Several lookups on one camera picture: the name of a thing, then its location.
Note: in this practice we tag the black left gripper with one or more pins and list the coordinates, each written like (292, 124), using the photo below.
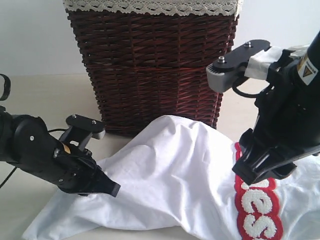
(69, 165)

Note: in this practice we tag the dark brown wicker basket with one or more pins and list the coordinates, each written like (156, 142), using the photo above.
(143, 66)

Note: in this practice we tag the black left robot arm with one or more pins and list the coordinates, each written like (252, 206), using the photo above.
(26, 143)

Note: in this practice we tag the white t-shirt with red lettering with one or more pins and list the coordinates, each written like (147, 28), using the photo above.
(178, 172)

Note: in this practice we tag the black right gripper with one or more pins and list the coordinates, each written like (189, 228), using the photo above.
(288, 124)

